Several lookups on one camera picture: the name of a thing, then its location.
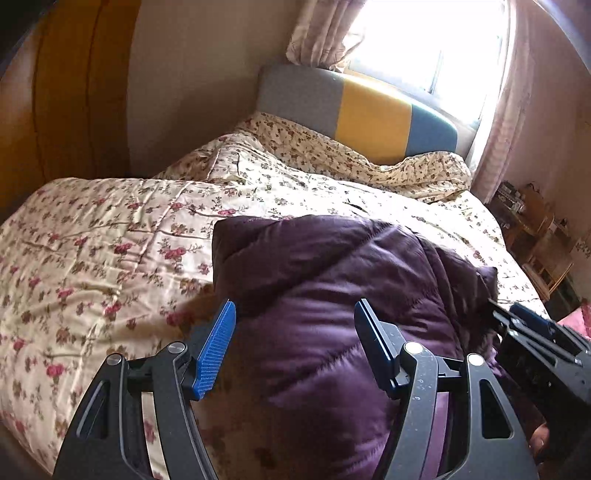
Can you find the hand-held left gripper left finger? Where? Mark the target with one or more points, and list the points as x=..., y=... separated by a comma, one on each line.
x=214, y=350

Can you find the wooden shelf unit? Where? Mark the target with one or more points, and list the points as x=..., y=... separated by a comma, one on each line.
x=535, y=230

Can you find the purple quilted down jacket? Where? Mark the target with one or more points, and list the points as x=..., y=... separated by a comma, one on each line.
x=323, y=295

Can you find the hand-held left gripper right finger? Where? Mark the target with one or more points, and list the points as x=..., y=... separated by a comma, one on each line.
x=383, y=360

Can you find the short pink curtain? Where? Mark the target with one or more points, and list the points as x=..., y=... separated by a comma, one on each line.
x=318, y=32

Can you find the large bright window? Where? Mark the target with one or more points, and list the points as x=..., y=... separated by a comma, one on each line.
x=438, y=46

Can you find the pink crumpled blanket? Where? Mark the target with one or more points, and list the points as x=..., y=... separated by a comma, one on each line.
x=577, y=321

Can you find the grey yellow blue headboard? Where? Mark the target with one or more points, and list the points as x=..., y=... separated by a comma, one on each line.
x=369, y=115

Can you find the person's right hand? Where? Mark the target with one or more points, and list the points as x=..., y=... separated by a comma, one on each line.
x=539, y=443

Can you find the brown wooden wardrobe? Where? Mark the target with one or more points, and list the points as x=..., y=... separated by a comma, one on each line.
x=69, y=92

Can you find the long pink curtain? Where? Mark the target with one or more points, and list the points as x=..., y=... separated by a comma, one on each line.
x=512, y=106

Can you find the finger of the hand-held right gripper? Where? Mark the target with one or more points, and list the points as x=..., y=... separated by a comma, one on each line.
x=503, y=316
x=531, y=318

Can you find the floral cream quilt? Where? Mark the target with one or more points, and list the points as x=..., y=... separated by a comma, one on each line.
x=101, y=258

